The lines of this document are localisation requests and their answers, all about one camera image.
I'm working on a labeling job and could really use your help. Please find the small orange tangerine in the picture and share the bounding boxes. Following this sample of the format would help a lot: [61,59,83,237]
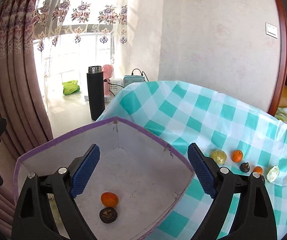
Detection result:
[253,166,263,175]

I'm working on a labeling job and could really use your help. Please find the dark purple mangosteen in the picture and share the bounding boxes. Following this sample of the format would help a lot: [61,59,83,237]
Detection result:
[240,162,250,173]

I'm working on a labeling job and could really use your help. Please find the large orange tangerine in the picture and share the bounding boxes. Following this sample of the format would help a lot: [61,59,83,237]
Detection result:
[231,150,243,163]

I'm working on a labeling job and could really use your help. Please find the wrapped green apple half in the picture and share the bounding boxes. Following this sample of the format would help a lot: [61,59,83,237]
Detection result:
[266,165,280,183]

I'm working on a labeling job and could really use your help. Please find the yellow-green fruit piece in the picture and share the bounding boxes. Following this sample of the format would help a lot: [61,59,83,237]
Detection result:
[210,150,227,165]

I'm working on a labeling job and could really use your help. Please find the dark dried fruit in box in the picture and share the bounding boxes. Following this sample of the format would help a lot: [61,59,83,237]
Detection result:
[99,207,118,224]

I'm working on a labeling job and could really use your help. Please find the orange tangerine in box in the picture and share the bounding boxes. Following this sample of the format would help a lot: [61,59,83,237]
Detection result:
[101,192,119,207]

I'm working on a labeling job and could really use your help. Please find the pink patterned curtain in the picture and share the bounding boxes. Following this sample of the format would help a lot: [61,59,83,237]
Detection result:
[0,0,55,240]

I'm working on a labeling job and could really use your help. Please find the teal checkered tablecloth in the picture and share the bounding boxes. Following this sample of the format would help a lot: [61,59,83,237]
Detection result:
[101,81,287,238]

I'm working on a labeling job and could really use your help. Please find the green plastic bag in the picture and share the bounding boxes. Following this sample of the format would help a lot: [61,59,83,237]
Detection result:
[62,80,80,95]

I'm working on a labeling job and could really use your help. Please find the black thermos bottle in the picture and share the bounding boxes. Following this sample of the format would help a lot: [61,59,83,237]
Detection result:
[86,66,105,121]

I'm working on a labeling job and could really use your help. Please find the white speaker box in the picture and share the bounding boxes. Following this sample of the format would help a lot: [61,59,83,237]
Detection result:
[108,79,124,96]

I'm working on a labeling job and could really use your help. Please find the pink desk fan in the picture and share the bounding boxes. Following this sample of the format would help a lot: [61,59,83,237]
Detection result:
[102,64,114,96]

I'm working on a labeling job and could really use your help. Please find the light blue clock device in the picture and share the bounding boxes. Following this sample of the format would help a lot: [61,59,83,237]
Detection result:
[123,75,146,88]

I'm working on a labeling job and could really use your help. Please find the sheer floral lace curtain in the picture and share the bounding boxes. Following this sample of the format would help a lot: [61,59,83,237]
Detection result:
[33,0,127,106]

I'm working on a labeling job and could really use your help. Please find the black cable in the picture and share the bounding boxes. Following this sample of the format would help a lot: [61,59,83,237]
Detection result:
[130,68,150,82]

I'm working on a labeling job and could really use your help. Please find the red-brown door frame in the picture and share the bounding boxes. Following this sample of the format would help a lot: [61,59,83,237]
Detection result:
[267,0,287,117]

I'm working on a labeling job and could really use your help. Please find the white wall switch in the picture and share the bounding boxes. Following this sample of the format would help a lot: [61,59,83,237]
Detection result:
[265,23,278,38]

